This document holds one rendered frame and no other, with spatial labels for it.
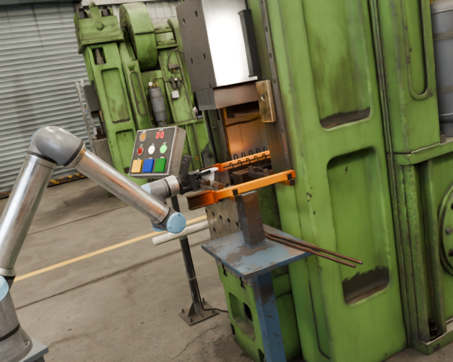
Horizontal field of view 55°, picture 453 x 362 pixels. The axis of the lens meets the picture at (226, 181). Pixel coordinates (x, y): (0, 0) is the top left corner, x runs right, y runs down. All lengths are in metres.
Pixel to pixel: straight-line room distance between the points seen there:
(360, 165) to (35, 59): 8.52
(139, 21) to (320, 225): 5.56
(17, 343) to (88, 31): 5.60
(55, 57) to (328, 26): 8.41
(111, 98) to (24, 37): 3.50
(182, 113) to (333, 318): 5.42
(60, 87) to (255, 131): 7.79
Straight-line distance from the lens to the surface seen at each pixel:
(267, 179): 1.48
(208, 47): 1.94
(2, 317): 1.67
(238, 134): 2.31
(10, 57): 9.85
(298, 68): 1.71
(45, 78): 9.86
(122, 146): 6.87
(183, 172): 1.97
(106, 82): 6.87
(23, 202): 1.78
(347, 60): 1.94
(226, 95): 1.99
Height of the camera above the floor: 1.36
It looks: 12 degrees down
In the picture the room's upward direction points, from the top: 11 degrees counter-clockwise
